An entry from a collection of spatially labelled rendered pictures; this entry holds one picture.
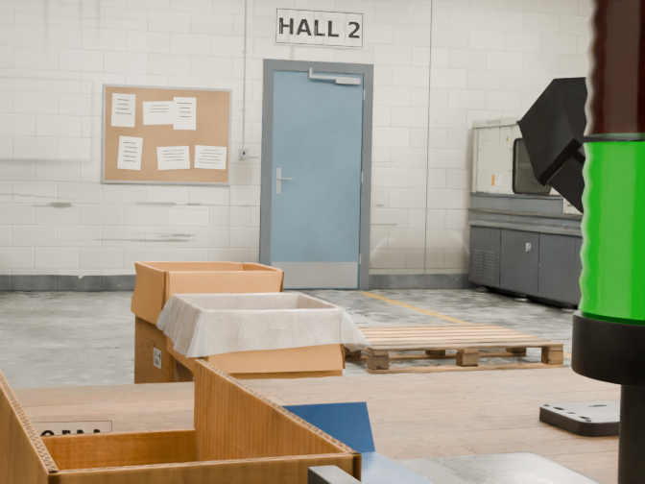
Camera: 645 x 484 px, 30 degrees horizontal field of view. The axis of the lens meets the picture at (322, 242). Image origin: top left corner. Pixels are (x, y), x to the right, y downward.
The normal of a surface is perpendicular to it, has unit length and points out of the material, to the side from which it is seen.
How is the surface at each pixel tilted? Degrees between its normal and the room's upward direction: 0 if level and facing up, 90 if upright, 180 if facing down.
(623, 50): 104
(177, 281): 88
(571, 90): 62
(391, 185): 90
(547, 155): 95
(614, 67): 76
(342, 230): 90
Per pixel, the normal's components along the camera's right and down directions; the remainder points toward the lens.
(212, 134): 0.29, 0.06
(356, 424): 0.33, -0.45
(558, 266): -0.96, 0.00
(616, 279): -0.75, -0.23
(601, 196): -0.88, -0.24
